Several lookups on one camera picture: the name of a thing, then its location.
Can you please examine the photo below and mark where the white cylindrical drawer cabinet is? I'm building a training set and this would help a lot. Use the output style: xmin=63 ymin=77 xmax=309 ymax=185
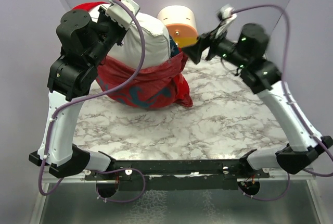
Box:
xmin=157 ymin=5 xmax=198 ymax=48

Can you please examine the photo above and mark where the white pillow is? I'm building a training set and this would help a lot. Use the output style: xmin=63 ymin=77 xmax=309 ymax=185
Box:
xmin=100 ymin=2 xmax=171 ymax=68

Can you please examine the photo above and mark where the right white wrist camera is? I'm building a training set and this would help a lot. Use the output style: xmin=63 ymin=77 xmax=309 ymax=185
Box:
xmin=215 ymin=4 xmax=237 ymax=38

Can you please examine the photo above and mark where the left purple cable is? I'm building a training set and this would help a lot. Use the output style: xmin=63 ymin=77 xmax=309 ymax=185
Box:
xmin=37 ymin=1 xmax=146 ymax=203

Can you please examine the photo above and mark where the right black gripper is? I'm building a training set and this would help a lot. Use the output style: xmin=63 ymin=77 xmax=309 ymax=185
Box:
xmin=181 ymin=24 xmax=248 ymax=70

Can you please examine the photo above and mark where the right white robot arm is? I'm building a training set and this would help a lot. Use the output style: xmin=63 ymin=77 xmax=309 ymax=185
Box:
xmin=182 ymin=23 xmax=332 ymax=178

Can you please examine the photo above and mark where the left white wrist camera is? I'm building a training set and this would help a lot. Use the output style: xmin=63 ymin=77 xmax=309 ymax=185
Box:
xmin=105 ymin=0 xmax=140 ymax=30

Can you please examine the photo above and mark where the purple cable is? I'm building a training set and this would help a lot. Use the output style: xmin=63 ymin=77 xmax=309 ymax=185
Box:
xmin=37 ymin=1 xmax=146 ymax=203
xmin=233 ymin=4 xmax=333 ymax=201

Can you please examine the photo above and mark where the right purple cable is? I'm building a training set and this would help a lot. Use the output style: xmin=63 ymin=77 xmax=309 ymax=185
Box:
xmin=233 ymin=4 xmax=333 ymax=201

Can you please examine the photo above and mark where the red printed pillowcase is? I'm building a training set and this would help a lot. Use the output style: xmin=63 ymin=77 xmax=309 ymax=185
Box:
xmin=71 ymin=0 xmax=194 ymax=110

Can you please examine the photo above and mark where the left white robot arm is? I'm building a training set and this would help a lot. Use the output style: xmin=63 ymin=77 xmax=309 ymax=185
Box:
xmin=29 ymin=5 xmax=132 ymax=180

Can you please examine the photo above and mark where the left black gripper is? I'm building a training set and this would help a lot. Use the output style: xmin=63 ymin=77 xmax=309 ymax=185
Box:
xmin=85 ymin=4 xmax=128 ymax=68

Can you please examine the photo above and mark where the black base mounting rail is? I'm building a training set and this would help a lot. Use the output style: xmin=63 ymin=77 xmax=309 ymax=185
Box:
xmin=85 ymin=159 xmax=269 ymax=191

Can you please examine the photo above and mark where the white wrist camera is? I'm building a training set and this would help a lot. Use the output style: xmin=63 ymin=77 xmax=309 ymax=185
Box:
xmin=105 ymin=0 xmax=140 ymax=30
xmin=215 ymin=4 xmax=237 ymax=38

